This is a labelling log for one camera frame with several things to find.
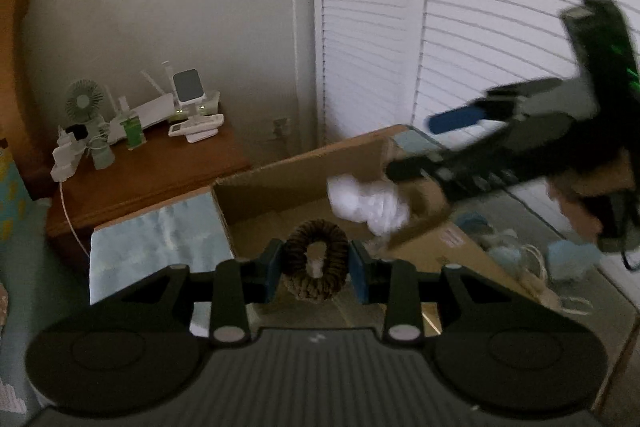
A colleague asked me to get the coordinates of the narrow white louvered door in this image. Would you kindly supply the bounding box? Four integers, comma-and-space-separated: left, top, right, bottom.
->
312, 0, 427, 148

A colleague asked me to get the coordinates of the white charger cable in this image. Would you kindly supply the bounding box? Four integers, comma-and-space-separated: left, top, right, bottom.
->
58, 179, 95, 260

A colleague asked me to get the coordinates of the wooden nightstand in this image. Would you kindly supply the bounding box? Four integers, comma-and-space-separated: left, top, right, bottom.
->
46, 111, 254, 258

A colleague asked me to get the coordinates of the light blue soft cloth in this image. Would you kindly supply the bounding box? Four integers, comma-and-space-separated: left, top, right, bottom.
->
546, 240, 604, 284

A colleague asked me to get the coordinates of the yellow printed blue cloth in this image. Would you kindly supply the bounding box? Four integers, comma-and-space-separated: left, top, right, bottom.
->
0, 142, 32, 249

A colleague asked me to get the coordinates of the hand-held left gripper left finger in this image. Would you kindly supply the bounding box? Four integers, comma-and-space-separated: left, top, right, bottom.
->
120, 238, 287, 349

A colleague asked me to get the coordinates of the brown knitted scrunchie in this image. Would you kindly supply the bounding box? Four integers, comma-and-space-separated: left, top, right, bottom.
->
283, 219, 352, 306

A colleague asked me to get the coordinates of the white charger plug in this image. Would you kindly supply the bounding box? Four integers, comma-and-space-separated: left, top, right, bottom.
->
50, 141, 87, 182

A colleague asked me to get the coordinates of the white router with antennas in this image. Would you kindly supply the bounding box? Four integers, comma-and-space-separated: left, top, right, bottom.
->
107, 62, 187, 144

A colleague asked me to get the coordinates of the person's right hand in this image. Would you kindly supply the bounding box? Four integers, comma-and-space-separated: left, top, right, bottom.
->
547, 152, 634, 244

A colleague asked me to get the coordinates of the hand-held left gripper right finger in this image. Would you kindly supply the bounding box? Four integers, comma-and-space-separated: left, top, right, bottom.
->
349, 240, 507, 349

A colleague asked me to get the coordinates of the small green desk fan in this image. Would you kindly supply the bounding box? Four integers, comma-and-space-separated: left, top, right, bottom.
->
65, 79, 117, 170

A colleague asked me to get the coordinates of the brown wooden headboard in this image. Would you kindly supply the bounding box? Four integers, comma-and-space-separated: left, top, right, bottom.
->
0, 0, 57, 202

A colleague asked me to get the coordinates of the white cloth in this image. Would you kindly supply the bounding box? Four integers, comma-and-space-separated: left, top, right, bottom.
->
327, 174, 412, 238

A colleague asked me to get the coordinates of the white cordless phone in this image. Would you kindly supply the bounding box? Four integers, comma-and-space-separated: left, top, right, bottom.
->
167, 114, 225, 143

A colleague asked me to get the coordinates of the small green bottle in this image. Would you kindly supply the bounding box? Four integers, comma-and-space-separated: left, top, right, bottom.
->
123, 117, 146, 150

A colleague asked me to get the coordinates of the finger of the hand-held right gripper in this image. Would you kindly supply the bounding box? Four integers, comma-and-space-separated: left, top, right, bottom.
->
385, 127, 551, 204
427, 79, 567, 136

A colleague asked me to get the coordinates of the white device with dark screen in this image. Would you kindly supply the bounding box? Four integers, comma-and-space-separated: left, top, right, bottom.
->
171, 67, 221, 118

